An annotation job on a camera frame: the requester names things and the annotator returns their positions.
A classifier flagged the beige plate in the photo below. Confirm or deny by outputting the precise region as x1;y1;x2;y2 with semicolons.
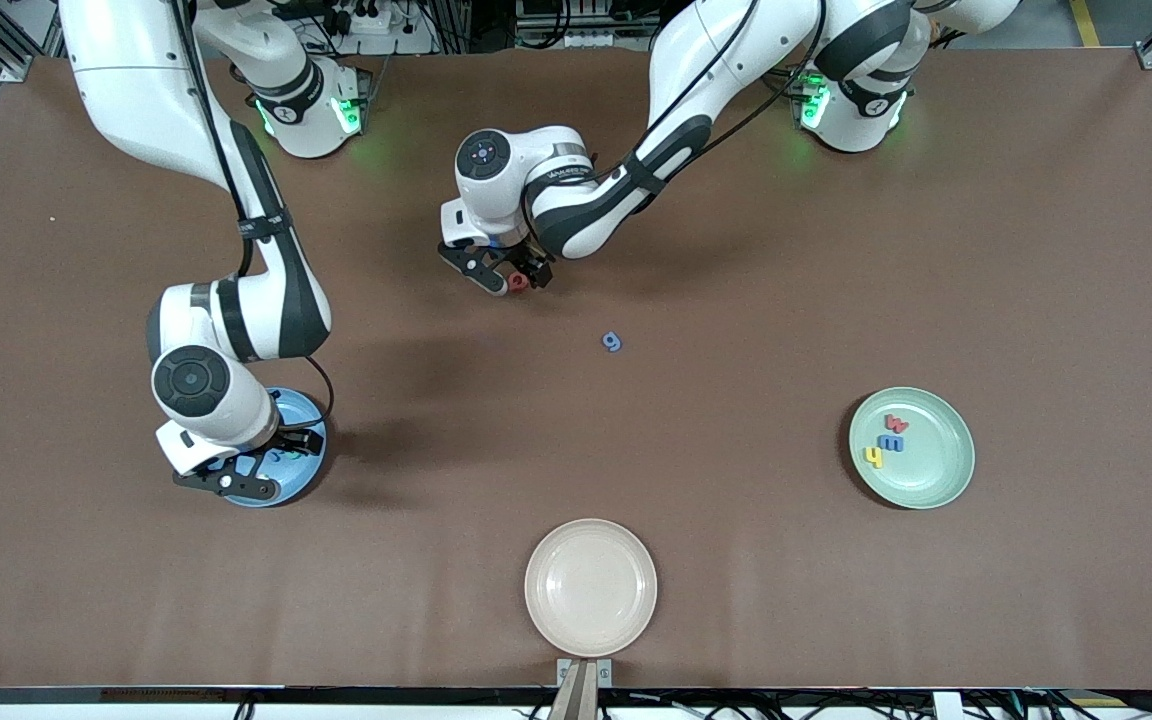
524;518;659;659

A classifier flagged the green plate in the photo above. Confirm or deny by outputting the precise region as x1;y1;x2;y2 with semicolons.
848;386;976;511

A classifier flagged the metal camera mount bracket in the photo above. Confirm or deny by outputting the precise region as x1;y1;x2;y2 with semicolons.
556;658;613;720

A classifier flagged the white power strip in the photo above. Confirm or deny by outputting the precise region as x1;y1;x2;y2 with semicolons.
331;0;407;36

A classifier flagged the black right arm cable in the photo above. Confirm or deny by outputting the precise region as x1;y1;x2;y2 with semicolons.
171;0;335;426

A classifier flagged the brown table cover sheet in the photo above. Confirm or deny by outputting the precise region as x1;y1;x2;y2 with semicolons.
0;48;1152;691

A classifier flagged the blue plate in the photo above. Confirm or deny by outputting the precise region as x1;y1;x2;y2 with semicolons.
221;388;329;509

